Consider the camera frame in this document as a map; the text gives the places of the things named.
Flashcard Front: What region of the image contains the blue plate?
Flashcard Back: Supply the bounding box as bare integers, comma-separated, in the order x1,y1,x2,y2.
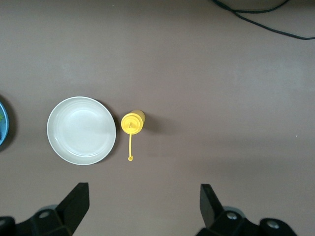
0,100,10,146

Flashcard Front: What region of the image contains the yellow squeeze bottle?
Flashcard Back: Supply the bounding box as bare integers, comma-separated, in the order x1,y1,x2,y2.
121,109,145,162

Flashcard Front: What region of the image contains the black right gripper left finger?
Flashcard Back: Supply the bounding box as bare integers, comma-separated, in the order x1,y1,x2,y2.
56,182,90,236

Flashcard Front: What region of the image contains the beige plate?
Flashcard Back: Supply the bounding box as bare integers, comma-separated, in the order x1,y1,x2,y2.
46,96,117,166

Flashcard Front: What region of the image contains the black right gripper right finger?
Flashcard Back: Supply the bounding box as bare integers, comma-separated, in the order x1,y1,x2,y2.
200,183,225,231

